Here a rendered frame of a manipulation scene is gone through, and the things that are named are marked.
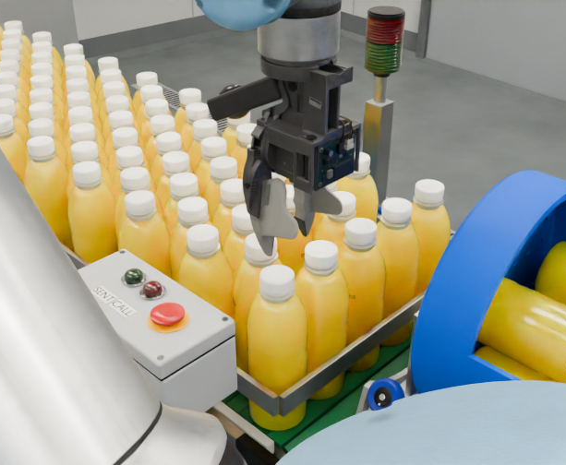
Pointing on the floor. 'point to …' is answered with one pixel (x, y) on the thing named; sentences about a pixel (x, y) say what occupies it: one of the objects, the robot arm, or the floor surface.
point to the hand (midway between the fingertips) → (283, 232)
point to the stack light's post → (378, 142)
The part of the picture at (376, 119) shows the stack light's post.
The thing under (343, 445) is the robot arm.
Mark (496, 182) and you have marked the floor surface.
